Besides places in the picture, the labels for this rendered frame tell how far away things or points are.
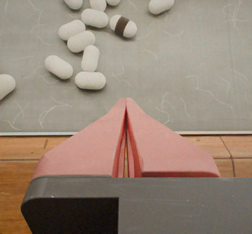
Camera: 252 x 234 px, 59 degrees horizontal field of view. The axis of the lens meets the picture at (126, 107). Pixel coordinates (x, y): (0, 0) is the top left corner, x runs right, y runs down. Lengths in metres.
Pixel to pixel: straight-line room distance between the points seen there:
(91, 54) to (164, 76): 0.09
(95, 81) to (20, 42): 0.11
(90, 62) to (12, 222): 0.17
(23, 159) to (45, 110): 0.06
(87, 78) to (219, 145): 0.15
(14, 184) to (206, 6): 0.29
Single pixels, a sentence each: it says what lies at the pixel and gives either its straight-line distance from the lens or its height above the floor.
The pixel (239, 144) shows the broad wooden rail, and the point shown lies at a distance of 0.25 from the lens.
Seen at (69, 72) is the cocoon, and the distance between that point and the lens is 0.25.
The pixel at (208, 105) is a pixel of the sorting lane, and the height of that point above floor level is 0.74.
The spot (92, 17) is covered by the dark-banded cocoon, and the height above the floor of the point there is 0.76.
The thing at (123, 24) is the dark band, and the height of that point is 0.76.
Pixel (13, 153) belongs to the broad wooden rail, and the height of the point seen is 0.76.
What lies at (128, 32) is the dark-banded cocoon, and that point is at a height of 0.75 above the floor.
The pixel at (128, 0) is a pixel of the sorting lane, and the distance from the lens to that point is 0.31.
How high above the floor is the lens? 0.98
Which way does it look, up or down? 76 degrees down
